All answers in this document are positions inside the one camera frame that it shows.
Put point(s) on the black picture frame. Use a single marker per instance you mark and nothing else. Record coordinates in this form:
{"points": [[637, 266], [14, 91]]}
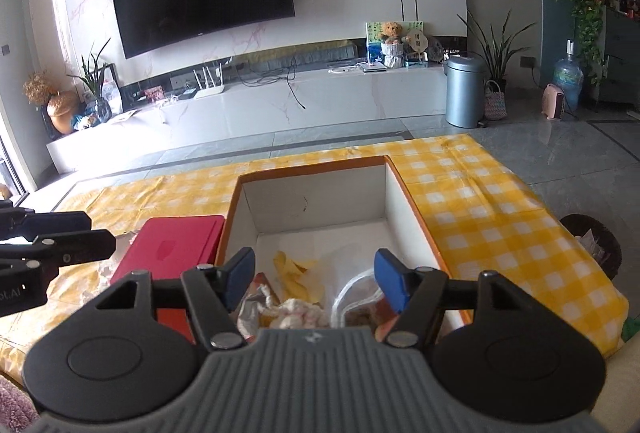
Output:
{"points": [[114, 88]]}

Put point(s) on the woven basket bag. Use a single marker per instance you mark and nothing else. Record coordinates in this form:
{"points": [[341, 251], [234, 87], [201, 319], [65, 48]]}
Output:
{"points": [[495, 107]]}

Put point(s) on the orange cardboard box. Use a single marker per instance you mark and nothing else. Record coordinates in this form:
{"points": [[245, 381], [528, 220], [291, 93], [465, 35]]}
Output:
{"points": [[320, 195]]}

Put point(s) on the yellow rubber glove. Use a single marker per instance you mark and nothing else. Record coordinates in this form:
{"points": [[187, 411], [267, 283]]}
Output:
{"points": [[295, 278]]}

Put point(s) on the plant in glass vase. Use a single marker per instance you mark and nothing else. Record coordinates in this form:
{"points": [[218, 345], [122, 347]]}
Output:
{"points": [[97, 108]]}

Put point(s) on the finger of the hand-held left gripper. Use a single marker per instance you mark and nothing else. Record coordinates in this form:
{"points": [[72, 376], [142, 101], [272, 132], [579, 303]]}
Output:
{"points": [[75, 248], [55, 223]]}

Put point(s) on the dark wall socket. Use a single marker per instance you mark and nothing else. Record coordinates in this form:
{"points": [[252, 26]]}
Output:
{"points": [[527, 63]]}

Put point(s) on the clear plastic bag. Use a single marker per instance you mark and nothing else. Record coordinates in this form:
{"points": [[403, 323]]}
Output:
{"points": [[342, 295]]}

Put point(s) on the orange soft pack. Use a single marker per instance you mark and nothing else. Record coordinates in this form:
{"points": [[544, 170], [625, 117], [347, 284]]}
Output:
{"points": [[386, 320]]}

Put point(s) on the pink white knitted cloth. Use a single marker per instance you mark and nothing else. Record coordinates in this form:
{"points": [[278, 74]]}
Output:
{"points": [[295, 313]]}

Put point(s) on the teddy bear in white wrap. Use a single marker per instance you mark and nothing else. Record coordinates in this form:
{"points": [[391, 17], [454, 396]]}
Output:
{"points": [[391, 45]]}

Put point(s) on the dried flower bunch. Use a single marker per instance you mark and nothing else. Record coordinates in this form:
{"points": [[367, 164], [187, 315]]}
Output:
{"points": [[37, 88]]}

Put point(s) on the red square box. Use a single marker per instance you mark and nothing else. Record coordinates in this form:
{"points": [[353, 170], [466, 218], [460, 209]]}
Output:
{"points": [[170, 243]]}

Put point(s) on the green object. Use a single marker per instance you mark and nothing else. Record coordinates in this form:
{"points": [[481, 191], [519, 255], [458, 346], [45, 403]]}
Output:
{"points": [[632, 329]]}

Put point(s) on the blue green painting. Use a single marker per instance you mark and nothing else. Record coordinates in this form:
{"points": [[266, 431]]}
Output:
{"points": [[372, 40]]}

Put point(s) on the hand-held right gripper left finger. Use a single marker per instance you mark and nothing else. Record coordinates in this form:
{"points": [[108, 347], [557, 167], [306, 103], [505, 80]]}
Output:
{"points": [[239, 278]]}

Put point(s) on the white router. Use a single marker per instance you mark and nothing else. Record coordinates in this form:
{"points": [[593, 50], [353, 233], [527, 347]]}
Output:
{"points": [[207, 92]]}

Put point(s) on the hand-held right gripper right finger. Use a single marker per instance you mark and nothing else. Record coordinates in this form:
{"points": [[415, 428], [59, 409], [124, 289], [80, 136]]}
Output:
{"points": [[392, 280]]}

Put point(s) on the black waste bin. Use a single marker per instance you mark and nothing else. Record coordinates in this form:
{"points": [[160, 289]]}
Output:
{"points": [[595, 253]]}

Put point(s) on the long-leaf potted plant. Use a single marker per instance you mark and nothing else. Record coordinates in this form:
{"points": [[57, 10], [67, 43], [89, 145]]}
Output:
{"points": [[495, 53]]}

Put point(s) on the white marble TV console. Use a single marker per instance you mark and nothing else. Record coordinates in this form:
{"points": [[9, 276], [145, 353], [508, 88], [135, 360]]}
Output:
{"points": [[250, 108]]}

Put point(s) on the trailing ivy plant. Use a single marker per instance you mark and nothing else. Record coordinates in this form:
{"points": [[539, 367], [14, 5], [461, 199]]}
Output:
{"points": [[587, 3]]}

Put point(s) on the yellow checked tablecloth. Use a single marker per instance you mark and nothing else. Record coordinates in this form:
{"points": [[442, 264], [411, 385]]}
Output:
{"points": [[480, 213]]}

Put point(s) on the pink card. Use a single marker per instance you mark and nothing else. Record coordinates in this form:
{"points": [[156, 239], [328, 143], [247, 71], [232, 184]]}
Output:
{"points": [[154, 94]]}

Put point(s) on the silver trash can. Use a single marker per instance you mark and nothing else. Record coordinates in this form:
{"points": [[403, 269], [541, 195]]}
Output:
{"points": [[465, 93]]}

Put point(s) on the foil snack bag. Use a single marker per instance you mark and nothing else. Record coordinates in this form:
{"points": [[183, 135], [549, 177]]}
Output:
{"points": [[252, 308]]}

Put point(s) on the white paper sheet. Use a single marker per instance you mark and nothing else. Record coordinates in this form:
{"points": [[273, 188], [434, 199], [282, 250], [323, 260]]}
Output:
{"points": [[125, 115]]}

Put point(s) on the grey side cabinet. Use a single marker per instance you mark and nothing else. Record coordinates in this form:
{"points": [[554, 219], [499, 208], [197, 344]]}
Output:
{"points": [[622, 58]]}

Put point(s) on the blue water jug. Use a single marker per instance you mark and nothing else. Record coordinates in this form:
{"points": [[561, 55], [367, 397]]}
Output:
{"points": [[568, 80]]}

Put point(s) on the round paper fan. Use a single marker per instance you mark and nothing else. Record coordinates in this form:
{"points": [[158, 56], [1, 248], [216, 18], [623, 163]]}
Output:
{"points": [[415, 42]]}

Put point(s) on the acorn shaped vase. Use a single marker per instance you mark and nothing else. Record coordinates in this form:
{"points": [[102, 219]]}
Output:
{"points": [[64, 113]]}

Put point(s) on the pink space heater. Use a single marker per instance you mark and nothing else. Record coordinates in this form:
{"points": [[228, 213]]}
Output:
{"points": [[553, 103]]}

